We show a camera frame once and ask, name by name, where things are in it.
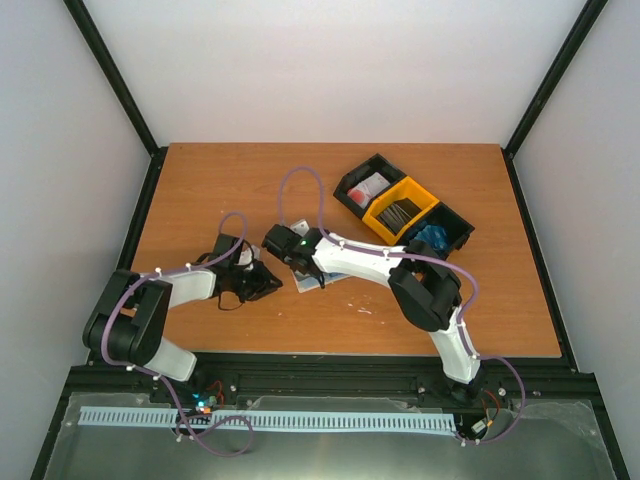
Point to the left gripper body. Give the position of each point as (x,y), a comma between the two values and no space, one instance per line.
(241,281)

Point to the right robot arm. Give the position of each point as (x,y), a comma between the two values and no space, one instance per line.
(425,287)

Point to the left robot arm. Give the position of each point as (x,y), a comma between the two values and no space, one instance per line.
(127,324)

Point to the red white cards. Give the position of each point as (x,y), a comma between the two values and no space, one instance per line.
(367,189)

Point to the dark grey cards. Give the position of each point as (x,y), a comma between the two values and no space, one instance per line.
(398,214)

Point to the blue cards stack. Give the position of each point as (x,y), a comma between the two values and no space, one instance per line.
(436,238)

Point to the black bin with blue cards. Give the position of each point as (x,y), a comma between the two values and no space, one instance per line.
(457,228)

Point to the small electronics board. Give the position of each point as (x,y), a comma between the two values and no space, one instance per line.
(208,402)

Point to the yellow bin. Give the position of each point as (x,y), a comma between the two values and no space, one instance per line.
(406,188)

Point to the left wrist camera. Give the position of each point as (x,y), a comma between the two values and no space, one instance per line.
(249,255)

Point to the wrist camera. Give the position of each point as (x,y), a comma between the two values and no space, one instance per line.
(300,227)
(249,255)

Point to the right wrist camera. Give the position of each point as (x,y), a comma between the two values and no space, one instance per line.
(300,227)

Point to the light blue cable duct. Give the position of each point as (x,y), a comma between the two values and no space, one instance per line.
(275,421)

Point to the black aluminium rail base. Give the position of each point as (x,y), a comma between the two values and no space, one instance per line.
(418,381)

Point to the left black frame post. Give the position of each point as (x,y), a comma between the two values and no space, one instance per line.
(101,53)

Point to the black frame post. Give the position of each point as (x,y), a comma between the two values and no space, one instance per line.
(101,53)
(573,41)

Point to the right black frame post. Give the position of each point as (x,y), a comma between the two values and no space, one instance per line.
(573,41)

